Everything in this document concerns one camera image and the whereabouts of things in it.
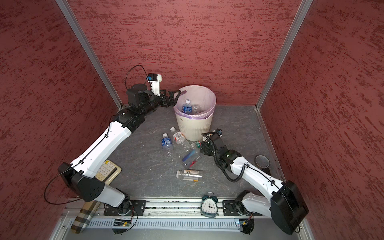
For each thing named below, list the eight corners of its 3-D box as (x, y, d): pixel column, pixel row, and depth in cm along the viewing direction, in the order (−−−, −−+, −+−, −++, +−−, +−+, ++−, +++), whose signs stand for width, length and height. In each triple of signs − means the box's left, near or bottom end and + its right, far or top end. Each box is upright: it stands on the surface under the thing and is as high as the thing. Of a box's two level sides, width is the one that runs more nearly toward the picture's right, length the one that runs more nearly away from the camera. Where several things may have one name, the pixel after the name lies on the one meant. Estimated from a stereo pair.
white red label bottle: (185, 154, 93) (184, 152, 90) (167, 131, 104) (167, 129, 101) (193, 149, 95) (193, 146, 93) (175, 127, 106) (175, 124, 104)
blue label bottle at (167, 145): (160, 157, 93) (159, 153, 89) (164, 136, 104) (163, 131, 100) (172, 157, 93) (171, 154, 89) (174, 136, 104) (173, 132, 100)
